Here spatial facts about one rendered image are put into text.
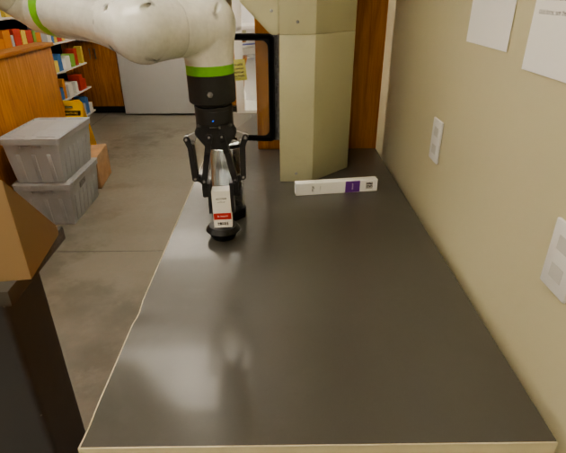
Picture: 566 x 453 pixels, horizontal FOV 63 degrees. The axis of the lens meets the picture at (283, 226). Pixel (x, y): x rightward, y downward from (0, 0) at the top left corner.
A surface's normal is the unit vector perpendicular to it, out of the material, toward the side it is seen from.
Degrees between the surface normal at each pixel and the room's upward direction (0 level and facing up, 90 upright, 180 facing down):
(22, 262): 90
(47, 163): 95
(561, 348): 90
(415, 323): 0
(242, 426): 0
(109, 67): 90
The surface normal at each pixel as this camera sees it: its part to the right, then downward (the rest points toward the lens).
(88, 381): 0.00, -0.89
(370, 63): 0.01, 0.46
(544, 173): -1.00, 0.01
